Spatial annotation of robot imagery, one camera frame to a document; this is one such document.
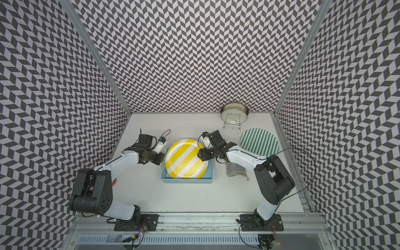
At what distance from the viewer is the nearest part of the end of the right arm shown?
67cm

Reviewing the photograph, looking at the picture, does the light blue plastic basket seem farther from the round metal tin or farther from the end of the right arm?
the round metal tin

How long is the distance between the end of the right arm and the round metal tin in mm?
272

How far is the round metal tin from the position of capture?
1.01 metres
